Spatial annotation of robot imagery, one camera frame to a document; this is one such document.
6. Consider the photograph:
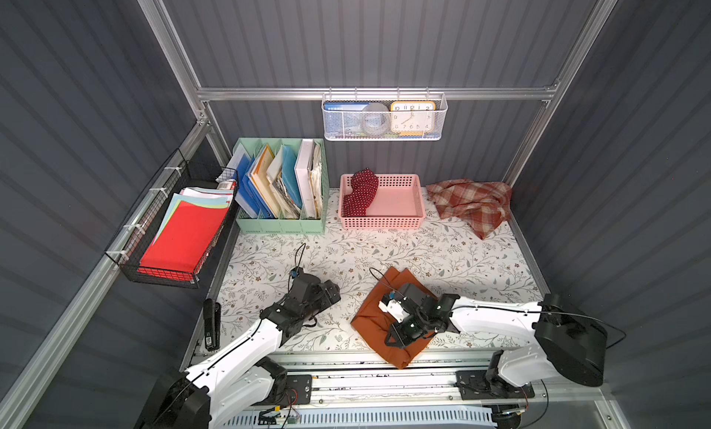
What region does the rust brown skirt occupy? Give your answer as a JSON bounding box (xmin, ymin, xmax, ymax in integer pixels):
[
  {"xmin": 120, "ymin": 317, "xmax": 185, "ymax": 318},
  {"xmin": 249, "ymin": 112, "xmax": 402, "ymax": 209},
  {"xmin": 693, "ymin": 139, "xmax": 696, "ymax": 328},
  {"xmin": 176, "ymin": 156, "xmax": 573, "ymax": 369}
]
[{"xmin": 351, "ymin": 284, "xmax": 434, "ymax": 370}]

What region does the pink plastic basket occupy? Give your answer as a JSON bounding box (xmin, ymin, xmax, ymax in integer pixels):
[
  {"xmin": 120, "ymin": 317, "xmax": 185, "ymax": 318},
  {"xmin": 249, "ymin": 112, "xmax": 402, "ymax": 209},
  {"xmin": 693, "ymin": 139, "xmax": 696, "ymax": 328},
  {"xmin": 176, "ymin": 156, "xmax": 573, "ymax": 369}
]
[{"xmin": 338, "ymin": 174, "xmax": 426, "ymax": 229}]

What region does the red polka dot skirt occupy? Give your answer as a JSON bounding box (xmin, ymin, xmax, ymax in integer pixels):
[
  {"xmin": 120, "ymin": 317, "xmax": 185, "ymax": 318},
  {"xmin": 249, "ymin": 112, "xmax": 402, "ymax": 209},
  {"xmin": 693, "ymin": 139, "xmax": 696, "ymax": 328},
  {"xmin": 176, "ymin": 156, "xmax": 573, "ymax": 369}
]
[{"xmin": 342, "ymin": 168, "xmax": 380, "ymax": 217}]

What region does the red plaid skirt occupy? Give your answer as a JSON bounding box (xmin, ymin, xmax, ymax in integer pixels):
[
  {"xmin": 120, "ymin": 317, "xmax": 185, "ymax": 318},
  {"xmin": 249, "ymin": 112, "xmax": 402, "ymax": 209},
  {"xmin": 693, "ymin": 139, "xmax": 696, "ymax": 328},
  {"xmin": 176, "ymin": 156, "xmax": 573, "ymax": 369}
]
[{"xmin": 426, "ymin": 179, "xmax": 513, "ymax": 240}]

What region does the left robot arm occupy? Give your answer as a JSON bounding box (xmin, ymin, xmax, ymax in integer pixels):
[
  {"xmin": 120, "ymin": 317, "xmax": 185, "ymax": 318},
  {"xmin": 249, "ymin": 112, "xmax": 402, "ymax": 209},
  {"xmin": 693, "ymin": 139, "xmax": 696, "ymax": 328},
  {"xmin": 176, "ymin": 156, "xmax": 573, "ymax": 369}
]
[{"xmin": 134, "ymin": 268, "xmax": 341, "ymax": 428}]

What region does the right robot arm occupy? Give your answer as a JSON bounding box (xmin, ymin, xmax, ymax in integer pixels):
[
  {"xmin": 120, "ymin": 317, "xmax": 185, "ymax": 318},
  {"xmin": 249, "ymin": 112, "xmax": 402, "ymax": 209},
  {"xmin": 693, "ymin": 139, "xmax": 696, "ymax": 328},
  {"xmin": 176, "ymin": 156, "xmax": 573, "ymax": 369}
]
[{"xmin": 379, "ymin": 283, "xmax": 607, "ymax": 397}]

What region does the grey tape roll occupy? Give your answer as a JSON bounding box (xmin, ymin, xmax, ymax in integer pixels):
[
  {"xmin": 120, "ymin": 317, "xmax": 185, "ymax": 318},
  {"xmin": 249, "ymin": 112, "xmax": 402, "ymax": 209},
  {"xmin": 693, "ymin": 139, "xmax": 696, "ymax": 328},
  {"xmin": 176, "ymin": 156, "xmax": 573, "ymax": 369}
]
[{"xmin": 361, "ymin": 103, "xmax": 391, "ymax": 137}]

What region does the floral table mat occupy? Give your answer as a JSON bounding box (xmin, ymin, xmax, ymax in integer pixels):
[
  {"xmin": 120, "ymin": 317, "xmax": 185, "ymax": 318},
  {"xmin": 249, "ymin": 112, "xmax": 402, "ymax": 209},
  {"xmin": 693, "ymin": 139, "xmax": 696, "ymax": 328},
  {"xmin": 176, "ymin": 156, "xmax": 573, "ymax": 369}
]
[{"xmin": 218, "ymin": 190, "xmax": 548, "ymax": 352}]

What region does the green file organizer box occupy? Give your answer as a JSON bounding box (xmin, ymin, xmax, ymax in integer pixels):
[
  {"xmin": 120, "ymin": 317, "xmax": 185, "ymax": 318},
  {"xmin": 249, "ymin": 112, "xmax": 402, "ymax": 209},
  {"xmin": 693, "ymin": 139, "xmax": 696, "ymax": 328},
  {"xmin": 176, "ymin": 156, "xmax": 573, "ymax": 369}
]
[{"xmin": 233, "ymin": 138, "xmax": 331, "ymax": 235}]

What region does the black stapler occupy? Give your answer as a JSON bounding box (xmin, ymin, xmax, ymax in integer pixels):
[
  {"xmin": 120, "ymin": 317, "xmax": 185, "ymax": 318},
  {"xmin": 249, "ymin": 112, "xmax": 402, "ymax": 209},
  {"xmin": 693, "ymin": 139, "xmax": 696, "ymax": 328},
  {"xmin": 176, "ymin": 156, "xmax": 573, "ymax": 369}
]
[{"xmin": 203, "ymin": 299, "xmax": 221, "ymax": 351}]

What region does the blue folder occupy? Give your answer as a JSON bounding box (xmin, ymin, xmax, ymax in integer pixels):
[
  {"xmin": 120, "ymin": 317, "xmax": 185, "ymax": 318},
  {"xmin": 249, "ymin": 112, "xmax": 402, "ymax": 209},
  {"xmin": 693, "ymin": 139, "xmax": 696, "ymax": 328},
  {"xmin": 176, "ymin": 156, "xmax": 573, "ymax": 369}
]
[{"xmin": 235, "ymin": 154, "xmax": 273, "ymax": 219}]

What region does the white binder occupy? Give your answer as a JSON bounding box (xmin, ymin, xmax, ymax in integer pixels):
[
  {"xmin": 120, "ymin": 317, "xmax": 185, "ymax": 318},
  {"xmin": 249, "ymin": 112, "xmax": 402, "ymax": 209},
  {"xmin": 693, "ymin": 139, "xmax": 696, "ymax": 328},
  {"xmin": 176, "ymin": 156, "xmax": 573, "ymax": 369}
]
[{"xmin": 294, "ymin": 138, "xmax": 317, "ymax": 219}]

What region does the red paper stack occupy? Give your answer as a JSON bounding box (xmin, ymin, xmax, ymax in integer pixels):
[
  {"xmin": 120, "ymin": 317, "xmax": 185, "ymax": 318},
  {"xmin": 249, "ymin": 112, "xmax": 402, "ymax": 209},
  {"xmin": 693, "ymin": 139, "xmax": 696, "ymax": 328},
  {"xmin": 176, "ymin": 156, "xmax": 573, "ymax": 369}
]
[{"xmin": 139, "ymin": 194, "xmax": 230, "ymax": 281}]

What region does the blue box in basket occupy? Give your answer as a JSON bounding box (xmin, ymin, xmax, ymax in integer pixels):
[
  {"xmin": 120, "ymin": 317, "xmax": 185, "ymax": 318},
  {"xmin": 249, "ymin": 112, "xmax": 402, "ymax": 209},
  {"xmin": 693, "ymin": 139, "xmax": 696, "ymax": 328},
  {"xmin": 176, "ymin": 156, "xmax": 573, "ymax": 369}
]
[{"xmin": 322, "ymin": 101, "xmax": 368, "ymax": 140}]

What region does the yellow alarm clock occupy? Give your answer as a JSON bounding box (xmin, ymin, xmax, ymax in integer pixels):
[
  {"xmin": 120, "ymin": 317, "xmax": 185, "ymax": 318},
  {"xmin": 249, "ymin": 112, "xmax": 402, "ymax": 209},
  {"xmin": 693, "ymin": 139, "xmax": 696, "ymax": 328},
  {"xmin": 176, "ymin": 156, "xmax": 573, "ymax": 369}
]
[{"xmin": 390, "ymin": 101, "xmax": 436, "ymax": 136}]

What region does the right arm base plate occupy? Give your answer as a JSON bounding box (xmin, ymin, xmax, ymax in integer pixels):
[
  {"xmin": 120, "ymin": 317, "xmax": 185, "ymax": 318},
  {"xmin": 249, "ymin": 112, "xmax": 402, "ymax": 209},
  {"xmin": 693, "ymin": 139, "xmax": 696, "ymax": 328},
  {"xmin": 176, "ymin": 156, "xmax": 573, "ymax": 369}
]
[{"xmin": 455, "ymin": 370, "xmax": 535, "ymax": 400}]

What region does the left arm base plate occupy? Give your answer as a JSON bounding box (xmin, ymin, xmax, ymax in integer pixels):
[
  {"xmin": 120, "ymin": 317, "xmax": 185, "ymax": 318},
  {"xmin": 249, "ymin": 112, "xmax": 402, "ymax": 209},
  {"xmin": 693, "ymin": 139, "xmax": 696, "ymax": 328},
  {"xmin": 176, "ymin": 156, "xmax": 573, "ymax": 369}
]
[{"xmin": 248, "ymin": 375, "xmax": 313, "ymax": 407}]

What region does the black wire wall basket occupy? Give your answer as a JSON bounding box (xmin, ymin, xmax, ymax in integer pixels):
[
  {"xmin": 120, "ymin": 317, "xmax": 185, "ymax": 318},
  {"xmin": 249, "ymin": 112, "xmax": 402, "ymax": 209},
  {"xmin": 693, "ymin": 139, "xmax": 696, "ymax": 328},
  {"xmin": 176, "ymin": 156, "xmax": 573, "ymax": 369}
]
[{"xmin": 105, "ymin": 151, "xmax": 241, "ymax": 288}]

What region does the white wire wall basket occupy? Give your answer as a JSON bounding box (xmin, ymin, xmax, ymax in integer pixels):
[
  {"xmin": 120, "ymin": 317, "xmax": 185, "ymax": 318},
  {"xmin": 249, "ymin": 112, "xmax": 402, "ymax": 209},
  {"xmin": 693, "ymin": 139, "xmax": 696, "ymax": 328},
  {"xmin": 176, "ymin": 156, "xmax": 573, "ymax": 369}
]
[{"xmin": 321, "ymin": 90, "xmax": 448, "ymax": 141}]

